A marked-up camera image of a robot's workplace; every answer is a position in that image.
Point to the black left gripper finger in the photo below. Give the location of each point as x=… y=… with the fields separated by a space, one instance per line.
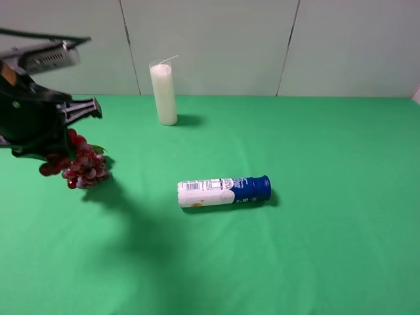
x=80 y=109

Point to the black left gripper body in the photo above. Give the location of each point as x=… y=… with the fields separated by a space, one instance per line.
x=32 y=125

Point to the red grape bunch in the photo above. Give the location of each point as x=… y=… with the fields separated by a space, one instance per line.
x=87 y=169

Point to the tall white candle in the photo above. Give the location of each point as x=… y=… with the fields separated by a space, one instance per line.
x=161 y=74

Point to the white and blue bottle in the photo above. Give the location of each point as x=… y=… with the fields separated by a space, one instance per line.
x=222 y=191

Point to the green table cloth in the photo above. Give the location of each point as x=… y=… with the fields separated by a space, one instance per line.
x=339 y=235

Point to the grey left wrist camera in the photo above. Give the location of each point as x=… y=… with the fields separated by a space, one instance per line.
x=41 y=58

